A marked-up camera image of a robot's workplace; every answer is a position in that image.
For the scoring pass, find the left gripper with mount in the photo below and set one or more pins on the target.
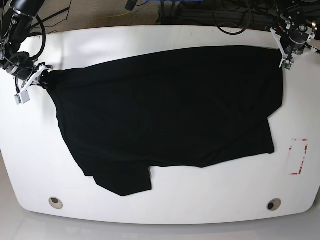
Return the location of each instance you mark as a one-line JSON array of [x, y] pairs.
[[291, 49]]

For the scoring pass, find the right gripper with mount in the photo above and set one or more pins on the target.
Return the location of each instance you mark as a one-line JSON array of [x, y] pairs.
[[33, 77]]

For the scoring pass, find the black T-shirt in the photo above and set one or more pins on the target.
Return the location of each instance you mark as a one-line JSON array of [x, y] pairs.
[[194, 107]]

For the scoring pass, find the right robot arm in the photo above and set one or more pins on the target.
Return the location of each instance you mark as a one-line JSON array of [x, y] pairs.
[[15, 27]]

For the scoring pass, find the red tape rectangle marking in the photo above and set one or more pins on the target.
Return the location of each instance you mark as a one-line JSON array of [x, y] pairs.
[[296, 156]]

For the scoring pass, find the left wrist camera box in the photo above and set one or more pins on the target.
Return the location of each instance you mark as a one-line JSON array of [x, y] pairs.
[[286, 64]]

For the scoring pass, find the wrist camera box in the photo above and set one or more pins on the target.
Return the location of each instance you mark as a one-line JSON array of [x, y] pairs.
[[22, 97], [286, 64]]

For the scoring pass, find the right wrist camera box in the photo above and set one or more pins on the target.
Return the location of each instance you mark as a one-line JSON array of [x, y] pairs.
[[22, 97]]

